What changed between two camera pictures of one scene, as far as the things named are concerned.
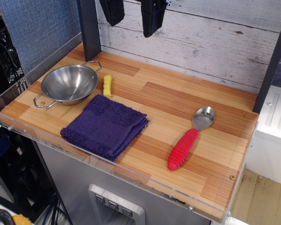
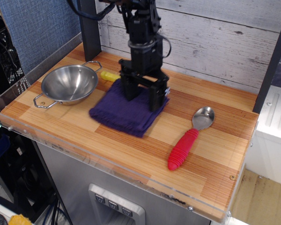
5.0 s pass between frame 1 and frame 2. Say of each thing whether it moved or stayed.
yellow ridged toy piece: moved
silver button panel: stayed
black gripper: moved
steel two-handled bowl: stayed
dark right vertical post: stayed
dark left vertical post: stayed
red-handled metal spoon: stayed
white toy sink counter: stayed
